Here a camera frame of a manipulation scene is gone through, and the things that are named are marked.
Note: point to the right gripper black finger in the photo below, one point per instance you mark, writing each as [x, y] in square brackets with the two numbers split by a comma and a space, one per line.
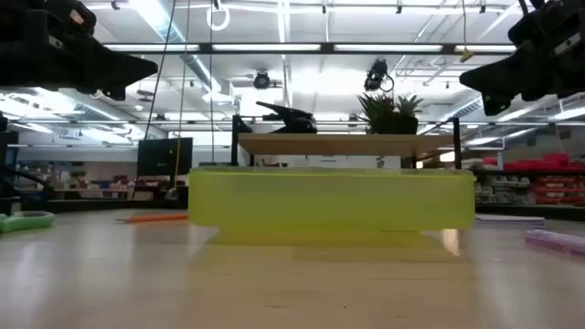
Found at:
[498, 84]
[500, 66]

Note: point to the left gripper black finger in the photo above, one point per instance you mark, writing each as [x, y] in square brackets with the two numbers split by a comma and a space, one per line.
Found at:
[123, 77]
[119, 59]

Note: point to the purple translucent case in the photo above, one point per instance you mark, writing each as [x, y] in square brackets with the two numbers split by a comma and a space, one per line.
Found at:
[557, 241]

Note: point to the yellow-green translucent plastic container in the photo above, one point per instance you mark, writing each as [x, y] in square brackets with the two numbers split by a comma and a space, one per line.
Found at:
[329, 201]

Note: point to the white LED light strip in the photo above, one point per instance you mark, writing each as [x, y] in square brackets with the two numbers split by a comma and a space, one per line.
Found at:
[388, 47]
[484, 47]
[151, 47]
[265, 47]

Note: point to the wooden shelf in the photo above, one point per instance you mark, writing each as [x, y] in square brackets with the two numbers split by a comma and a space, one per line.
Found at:
[457, 146]

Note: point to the black monitor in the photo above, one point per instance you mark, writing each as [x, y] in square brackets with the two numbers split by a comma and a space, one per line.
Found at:
[164, 157]

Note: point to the small green potted succulent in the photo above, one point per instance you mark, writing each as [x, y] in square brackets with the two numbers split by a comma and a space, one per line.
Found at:
[408, 122]

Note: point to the shelf rack with red bins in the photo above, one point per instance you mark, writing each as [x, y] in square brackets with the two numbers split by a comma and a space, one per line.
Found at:
[548, 183]

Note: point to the cluttered workbench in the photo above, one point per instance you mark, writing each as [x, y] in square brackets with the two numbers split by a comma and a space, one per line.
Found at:
[91, 185]

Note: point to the spiky green potted plant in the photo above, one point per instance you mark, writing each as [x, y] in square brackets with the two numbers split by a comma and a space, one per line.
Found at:
[381, 121]

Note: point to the black equipment stand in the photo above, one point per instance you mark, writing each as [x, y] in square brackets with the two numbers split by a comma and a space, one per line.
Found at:
[8, 173]

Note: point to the orange pencil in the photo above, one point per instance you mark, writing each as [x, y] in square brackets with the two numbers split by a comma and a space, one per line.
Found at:
[155, 218]

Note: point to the black angular object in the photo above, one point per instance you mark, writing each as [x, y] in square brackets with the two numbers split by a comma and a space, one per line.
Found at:
[292, 122]

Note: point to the wooden shelf board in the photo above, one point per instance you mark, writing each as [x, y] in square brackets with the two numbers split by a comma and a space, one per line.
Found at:
[329, 145]

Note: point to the silver ceiling air duct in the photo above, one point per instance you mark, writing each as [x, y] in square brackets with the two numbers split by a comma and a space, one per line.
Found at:
[201, 73]

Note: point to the black overhead frame bar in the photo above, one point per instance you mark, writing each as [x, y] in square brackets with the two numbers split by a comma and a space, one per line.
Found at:
[205, 47]

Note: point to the black hanging camera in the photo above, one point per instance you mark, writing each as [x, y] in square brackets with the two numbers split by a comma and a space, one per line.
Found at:
[375, 75]

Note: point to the round black ceiling camera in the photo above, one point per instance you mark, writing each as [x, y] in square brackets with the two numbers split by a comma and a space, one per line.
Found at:
[262, 80]

